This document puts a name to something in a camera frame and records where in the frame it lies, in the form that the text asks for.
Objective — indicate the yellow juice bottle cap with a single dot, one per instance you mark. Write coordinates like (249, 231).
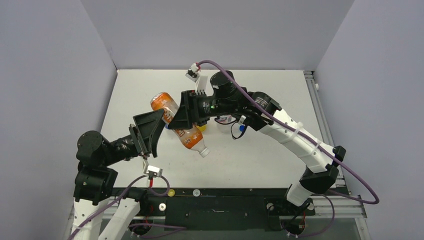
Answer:
(171, 193)

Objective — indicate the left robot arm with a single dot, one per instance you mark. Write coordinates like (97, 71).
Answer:
(96, 217)

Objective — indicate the aluminium frame rail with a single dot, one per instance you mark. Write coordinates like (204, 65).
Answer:
(344, 207)

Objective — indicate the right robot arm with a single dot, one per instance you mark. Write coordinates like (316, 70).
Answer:
(262, 113)

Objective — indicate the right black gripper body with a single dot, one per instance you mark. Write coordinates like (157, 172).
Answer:
(192, 108)

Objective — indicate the white water bottle cap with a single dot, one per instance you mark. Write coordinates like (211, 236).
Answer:
(196, 192)

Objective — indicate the white orange bottle cap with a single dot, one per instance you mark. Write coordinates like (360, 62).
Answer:
(204, 152)

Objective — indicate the yellow juice bottle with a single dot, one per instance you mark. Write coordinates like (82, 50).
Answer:
(202, 128)

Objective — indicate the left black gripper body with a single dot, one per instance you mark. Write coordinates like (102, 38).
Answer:
(138, 141)

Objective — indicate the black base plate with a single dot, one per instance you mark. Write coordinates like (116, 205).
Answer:
(223, 209)

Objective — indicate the clear water bottle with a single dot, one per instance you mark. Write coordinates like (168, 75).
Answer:
(224, 123)

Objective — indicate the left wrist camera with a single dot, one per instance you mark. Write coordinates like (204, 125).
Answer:
(150, 170)

